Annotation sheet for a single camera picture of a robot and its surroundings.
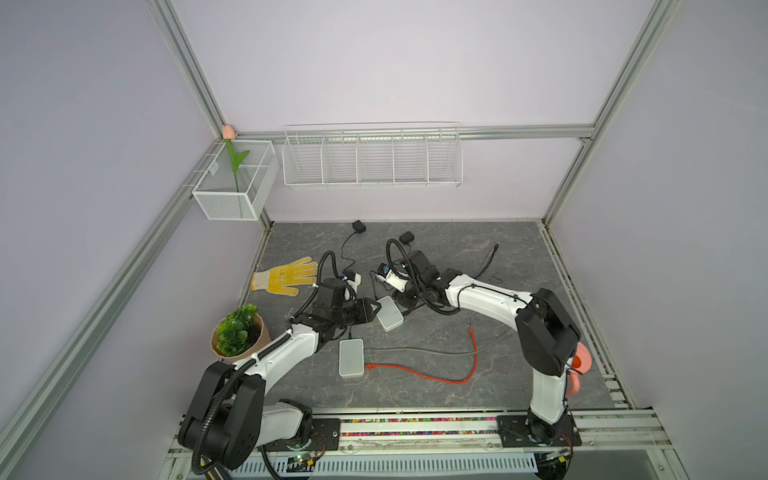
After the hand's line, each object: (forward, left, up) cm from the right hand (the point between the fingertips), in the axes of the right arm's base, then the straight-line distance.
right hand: (399, 289), depth 91 cm
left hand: (-8, +6, +2) cm, 10 cm away
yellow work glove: (+9, +42, -7) cm, 44 cm away
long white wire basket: (+38, +9, +23) cm, 45 cm away
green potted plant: (-18, +41, +7) cm, 45 cm away
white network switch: (-19, +14, -7) cm, 24 cm away
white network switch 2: (-5, +3, -7) cm, 9 cm away
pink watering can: (-23, -46, +2) cm, 51 cm away
